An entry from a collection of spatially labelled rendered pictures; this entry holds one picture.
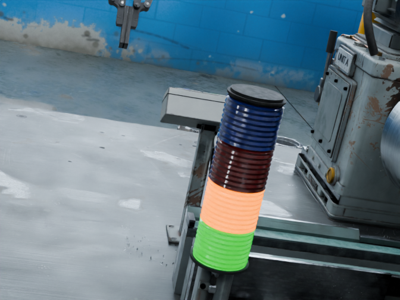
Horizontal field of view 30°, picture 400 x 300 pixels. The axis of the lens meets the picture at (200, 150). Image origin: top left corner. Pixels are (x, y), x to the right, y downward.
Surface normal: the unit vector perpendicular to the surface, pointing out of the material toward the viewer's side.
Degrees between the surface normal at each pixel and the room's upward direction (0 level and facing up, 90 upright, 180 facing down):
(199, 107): 61
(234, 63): 90
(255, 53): 90
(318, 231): 45
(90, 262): 0
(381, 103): 90
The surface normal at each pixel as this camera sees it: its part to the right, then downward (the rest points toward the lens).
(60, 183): 0.19, -0.93
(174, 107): 0.19, -0.16
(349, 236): 0.22, -0.43
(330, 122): -0.97, -0.15
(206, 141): 0.11, 0.33
